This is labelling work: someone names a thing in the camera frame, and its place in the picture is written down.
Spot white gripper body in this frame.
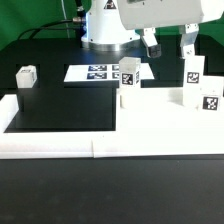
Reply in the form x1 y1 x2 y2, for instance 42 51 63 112
117 0 224 30

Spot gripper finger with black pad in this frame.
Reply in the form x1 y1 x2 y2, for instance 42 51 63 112
179 23 199 58
141 27 161 58

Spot white square table top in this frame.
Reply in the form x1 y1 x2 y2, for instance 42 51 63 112
117 87 224 130

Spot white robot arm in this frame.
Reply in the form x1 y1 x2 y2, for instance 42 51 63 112
82 0 224 58

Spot white sheet with fiducial markers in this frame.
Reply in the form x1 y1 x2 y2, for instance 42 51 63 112
64 63 154 83

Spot white U-shaped obstacle fence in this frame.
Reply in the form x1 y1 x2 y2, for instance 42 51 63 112
0 94 224 159

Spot black cable connector upright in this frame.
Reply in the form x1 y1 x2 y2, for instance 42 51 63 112
75 0 85 18

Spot thin white cable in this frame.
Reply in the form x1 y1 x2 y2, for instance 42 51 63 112
59 0 71 39

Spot black cable thick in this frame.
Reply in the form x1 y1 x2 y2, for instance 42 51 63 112
17 17 86 40

